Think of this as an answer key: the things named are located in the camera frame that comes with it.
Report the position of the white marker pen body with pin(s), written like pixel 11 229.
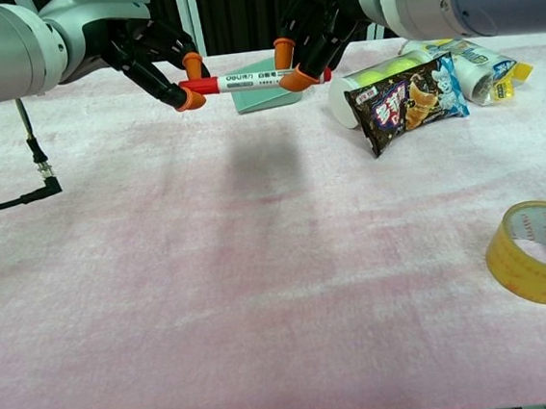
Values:
pixel 256 79

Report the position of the white frame post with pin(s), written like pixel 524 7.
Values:
pixel 189 9

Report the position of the brown snack bag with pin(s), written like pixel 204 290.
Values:
pixel 408 104

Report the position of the clear tennis ball tube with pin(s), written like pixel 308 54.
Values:
pixel 340 101

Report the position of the red marker cap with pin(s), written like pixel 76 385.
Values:
pixel 203 86

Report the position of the yellow tape roll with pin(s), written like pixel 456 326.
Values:
pixel 516 268

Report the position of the green plastic scoop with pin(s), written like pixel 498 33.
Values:
pixel 263 100

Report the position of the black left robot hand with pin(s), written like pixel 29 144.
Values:
pixel 141 43

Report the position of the white blue wrapped roll pack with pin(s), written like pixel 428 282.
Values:
pixel 472 67

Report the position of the pink fluffy table cloth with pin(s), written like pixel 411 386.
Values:
pixel 242 285

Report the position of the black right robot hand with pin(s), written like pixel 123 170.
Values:
pixel 314 31

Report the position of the black curtain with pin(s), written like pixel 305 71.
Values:
pixel 240 9

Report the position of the yellow plastic packet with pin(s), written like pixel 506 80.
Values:
pixel 503 88

